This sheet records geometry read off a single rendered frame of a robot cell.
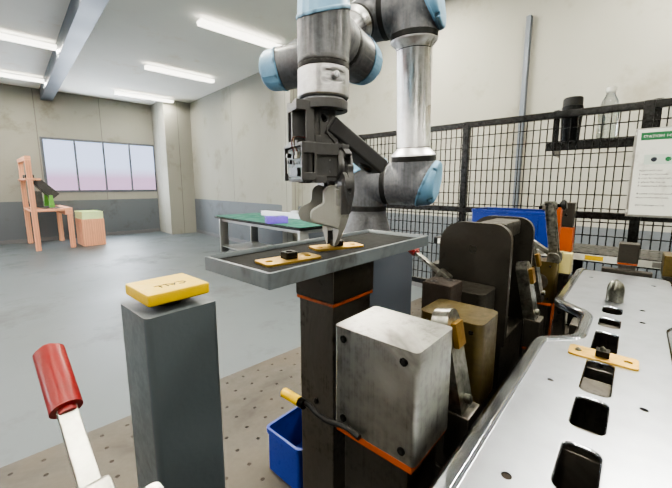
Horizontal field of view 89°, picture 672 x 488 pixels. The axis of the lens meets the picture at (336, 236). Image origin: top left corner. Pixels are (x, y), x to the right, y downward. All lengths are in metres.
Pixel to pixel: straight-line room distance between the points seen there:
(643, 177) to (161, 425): 1.58
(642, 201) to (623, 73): 2.23
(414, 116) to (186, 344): 0.74
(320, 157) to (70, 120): 9.95
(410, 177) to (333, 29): 0.47
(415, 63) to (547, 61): 3.04
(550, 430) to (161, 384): 0.40
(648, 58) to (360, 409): 3.58
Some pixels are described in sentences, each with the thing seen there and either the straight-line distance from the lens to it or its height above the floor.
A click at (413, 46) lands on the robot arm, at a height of 1.58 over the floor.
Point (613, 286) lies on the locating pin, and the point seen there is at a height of 1.04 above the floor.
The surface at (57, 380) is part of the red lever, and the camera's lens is 0.34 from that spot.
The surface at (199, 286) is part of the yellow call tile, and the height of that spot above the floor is 1.16.
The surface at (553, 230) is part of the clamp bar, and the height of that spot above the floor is 1.14.
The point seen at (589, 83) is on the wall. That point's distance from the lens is 3.79.
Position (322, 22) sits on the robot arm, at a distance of 0.54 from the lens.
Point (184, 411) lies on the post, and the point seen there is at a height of 1.04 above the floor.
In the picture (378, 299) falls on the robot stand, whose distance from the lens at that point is 0.95.
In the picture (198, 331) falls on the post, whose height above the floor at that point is 1.11.
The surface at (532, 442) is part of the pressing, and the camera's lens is 0.45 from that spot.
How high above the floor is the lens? 1.26
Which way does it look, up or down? 8 degrees down
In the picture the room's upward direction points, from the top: straight up
